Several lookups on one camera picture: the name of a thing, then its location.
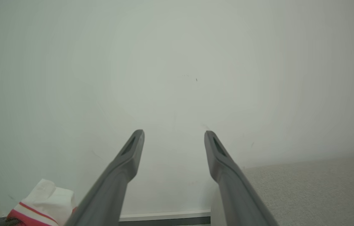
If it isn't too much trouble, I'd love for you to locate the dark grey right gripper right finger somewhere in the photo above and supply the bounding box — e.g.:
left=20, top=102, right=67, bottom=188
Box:
left=204, top=130, right=280, bottom=226

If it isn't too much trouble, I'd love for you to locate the white and black baseboard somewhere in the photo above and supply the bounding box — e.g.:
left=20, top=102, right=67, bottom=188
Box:
left=119, top=209, right=211, bottom=226

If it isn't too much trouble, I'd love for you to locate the red and white jersey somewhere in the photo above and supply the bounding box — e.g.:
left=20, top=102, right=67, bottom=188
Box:
left=6, top=179, right=77, bottom=226

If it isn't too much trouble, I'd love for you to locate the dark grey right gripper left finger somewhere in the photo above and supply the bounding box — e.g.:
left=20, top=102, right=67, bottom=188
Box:
left=65, top=129, right=145, bottom=226

